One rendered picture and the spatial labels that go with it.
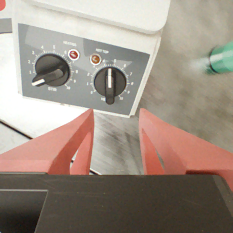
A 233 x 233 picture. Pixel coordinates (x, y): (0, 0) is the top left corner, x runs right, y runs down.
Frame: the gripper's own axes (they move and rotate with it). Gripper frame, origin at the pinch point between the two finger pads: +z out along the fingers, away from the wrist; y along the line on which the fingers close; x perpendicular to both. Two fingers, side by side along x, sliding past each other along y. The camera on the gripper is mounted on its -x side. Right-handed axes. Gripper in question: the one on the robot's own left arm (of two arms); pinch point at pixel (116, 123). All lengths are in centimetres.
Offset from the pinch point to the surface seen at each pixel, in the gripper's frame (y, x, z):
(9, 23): 12.1, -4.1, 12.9
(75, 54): 3.7, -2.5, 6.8
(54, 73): 5.4, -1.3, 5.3
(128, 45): -1.0, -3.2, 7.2
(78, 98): 4.0, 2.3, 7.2
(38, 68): 7.3, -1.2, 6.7
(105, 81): 1.0, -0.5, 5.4
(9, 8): 11.7, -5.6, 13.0
